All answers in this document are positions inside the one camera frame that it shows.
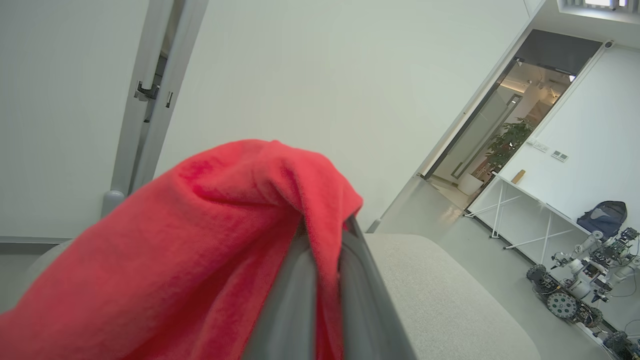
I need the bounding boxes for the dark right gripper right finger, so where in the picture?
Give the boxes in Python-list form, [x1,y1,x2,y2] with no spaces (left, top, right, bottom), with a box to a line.
[339,215,419,360]

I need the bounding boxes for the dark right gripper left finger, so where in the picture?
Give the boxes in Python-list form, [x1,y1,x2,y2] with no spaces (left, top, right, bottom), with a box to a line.
[242,220,319,360]

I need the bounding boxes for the red clothing with white trim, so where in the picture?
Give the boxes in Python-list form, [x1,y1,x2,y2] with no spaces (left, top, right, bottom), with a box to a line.
[0,138,365,360]

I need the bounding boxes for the grey fabric sofa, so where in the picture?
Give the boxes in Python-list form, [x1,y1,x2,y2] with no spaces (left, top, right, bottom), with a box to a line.
[20,233,542,360]

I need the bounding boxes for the white plant pot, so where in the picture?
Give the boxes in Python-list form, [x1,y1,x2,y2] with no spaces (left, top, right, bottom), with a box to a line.
[457,172,485,197]

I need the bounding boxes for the white trestle table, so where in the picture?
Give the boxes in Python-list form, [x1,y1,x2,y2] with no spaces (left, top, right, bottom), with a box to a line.
[463,171,594,251]

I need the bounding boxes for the green potted plant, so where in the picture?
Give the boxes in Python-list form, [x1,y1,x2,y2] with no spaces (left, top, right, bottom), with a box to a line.
[483,118,535,174]

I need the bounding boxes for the dark blue backpack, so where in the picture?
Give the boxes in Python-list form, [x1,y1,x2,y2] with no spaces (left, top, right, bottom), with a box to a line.
[576,200,628,239]

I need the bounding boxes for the ceiling light panel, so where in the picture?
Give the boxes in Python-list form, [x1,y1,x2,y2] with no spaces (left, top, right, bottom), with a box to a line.
[557,0,640,14]

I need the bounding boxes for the glass door dark frame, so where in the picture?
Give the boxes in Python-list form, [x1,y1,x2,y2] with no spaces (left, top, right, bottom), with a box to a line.
[419,56,525,182]

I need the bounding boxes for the grey metal frame post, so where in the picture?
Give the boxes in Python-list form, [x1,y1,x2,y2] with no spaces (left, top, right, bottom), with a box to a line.
[101,0,210,219]

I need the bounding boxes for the black frame latch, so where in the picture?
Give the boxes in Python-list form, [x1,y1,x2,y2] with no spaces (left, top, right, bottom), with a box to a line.
[133,81,161,103]

